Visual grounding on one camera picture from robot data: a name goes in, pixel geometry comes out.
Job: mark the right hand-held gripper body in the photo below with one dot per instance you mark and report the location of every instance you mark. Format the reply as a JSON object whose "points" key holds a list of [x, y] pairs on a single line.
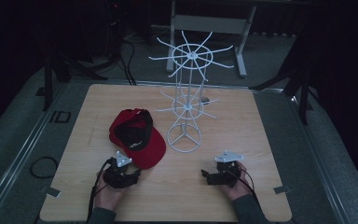
{"points": [[227, 171]]}

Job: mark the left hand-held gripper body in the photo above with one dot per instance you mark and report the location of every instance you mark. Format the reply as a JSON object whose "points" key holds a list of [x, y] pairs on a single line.
{"points": [[118, 174]]}

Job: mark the red baseball cap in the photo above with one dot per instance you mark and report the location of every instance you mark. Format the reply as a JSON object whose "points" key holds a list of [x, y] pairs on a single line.
{"points": [[146, 146]]}

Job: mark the person's right hand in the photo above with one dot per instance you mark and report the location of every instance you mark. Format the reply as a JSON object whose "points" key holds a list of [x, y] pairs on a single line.
{"points": [[237, 186]]}

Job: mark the person's left hand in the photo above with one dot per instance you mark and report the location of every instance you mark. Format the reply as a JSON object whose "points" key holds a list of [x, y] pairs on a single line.
{"points": [[108, 194]]}

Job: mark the grey tape strip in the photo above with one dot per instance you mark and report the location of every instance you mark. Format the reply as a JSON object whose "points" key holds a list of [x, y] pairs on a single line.
{"points": [[282, 189], [53, 192]]}

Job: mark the black stand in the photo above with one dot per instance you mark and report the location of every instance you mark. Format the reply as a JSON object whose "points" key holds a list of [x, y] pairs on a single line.
{"points": [[62, 71], [298, 81]]}

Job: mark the white metal table frame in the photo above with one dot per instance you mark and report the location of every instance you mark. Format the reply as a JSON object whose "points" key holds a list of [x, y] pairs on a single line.
{"points": [[209, 31]]}

